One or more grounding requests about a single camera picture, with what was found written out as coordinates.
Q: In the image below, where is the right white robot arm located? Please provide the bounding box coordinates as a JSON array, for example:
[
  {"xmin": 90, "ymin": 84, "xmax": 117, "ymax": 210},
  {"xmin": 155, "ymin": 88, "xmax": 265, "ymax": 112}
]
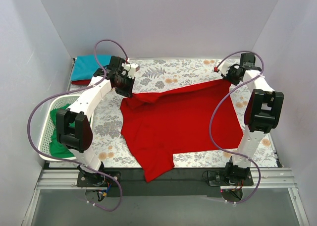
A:
[{"xmin": 218, "ymin": 52, "xmax": 284, "ymax": 185}]

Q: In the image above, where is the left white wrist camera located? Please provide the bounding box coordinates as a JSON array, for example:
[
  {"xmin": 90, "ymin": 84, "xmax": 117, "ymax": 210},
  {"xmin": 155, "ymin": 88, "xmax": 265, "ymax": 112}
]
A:
[{"xmin": 121, "ymin": 63, "xmax": 140, "ymax": 79}]

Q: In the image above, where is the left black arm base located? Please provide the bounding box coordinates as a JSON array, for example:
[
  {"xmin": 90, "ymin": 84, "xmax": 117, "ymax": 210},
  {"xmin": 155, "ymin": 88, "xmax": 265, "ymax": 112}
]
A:
[{"xmin": 76, "ymin": 165, "xmax": 121, "ymax": 198}]

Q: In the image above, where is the folded dark red t-shirt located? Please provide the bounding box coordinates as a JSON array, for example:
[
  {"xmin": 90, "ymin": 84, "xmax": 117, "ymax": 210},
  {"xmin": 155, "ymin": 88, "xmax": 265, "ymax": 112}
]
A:
[{"xmin": 71, "ymin": 80, "xmax": 91, "ymax": 86}]

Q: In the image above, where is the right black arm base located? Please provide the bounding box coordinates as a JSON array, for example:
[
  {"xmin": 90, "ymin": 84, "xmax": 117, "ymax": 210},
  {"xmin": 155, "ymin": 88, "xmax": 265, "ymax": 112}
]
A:
[{"xmin": 202, "ymin": 162, "xmax": 254, "ymax": 202}]

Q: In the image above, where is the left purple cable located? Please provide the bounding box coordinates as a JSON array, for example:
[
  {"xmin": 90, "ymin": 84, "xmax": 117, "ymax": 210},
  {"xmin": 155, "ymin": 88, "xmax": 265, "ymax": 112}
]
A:
[{"xmin": 27, "ymin": 39, "xmax": 129, "ymax": 210}]

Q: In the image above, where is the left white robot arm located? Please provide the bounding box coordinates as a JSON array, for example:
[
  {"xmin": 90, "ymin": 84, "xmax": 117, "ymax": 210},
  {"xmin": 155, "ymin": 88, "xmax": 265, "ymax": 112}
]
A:
[{"xmin": 56, "ymin": 56, "xmax": 140, "ymax": 186}]

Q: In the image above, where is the white plastic laundry basket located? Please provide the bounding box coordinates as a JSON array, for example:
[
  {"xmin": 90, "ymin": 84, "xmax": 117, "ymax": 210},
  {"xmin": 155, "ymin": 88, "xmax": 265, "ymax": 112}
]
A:
[{"xmin": 37, "ymin": 94, "xmax": 94, "ymax": 162}]

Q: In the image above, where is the green t-shirt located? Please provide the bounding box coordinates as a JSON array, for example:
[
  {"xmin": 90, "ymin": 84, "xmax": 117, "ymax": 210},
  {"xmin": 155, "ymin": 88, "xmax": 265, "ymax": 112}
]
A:
[{"xmin": 49, "ymin": 104, "xmax": 79, "ymax": 160}]

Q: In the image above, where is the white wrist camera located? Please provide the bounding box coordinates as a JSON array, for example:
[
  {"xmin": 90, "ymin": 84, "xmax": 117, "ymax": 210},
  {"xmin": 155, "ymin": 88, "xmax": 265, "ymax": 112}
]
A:
[
  {"xmin": 121, "ymin": 63, "xmax": 140, "ymax": 79},
  {"xmin": 214, "ymin": 61, "xmax": 231, "ymax": 77}
]

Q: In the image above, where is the aluminium rail frame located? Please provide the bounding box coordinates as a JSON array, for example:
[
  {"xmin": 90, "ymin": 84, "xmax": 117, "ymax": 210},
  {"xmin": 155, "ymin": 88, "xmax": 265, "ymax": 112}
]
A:
[{"xmin": 23, "ymin": 168, "xmax": 309, "ymax": 226}]

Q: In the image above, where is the folded teal t-shirt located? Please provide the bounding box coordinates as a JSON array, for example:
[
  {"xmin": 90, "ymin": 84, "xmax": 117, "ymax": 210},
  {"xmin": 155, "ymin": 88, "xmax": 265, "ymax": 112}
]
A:
[{"xmin": 71, "ymin": 55, "xmax": 100, "ymax": 82}]

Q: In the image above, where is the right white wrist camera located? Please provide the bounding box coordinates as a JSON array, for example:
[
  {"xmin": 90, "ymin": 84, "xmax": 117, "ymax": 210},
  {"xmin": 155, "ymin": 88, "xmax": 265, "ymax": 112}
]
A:
[{"xmin": 214, "ymin": 61, "xmax": 231, "ymax": 77}]

